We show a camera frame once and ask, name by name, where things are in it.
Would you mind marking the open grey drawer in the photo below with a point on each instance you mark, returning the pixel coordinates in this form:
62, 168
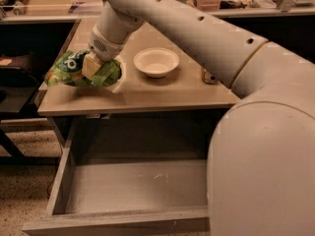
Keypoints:
129, 177

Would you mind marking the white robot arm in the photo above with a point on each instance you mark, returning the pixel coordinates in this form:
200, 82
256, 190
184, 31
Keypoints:
261, 162

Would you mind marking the gold soda can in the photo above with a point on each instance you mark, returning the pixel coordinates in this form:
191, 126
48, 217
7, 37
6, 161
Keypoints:
208, 78

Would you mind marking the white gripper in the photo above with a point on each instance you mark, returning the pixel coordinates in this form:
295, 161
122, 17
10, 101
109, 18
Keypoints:
104, 48

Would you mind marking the black device on shelf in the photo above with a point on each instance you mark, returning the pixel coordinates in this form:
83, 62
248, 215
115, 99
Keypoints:
18, 7

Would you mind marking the green rice chip bag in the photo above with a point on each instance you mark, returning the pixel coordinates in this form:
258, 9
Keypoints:
68, 70

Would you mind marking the grey counter cabinet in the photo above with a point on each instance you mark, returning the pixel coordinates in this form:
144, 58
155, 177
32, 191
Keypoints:
181, 89

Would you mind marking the white bowl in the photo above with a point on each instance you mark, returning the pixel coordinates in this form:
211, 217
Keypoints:
156, 62

